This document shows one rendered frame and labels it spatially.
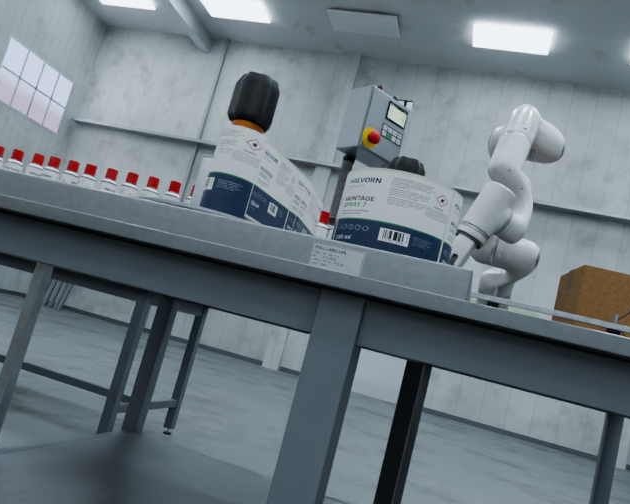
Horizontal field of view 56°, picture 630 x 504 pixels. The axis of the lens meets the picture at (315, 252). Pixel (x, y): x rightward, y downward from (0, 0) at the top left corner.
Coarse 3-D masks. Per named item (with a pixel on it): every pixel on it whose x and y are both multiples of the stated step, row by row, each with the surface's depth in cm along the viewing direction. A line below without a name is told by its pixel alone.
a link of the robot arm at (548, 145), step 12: (516, 108) 172; (528, 108) 170; (516, 120) 168; (528, 120) 167; (540, 120) 173; (528, 132) 165; (540, 132) 175; (552, 132) 179; (540, 144) 177; (552, 144) 179; (564, 144) 182; (540, 156) 182; (552, 156) 180
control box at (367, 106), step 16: (352, 96) 175; (368, 96) 169; (384, 96) 172; (352, 112) 173; (368, 112) 168; (384, 112) 172; (352, 128) 171; (368, 128) 168; (400, 128) 177; (352, 144) 168; (368, 144) 169; (384, 144) 173; (368, 160) 177; (384, 160) 174
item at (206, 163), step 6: (204, 162) 161; (210, 162) 160; (204, 168) 160; (198, 174) 161; (204, 174) 160; (198, 180) 160; (204, 180) 160; (198, 186) 160; (204, 186) 159; (198, 192) 159; (192, 198) 159; (198, 198) 159; (192, 204) 159; (198, 204) 159
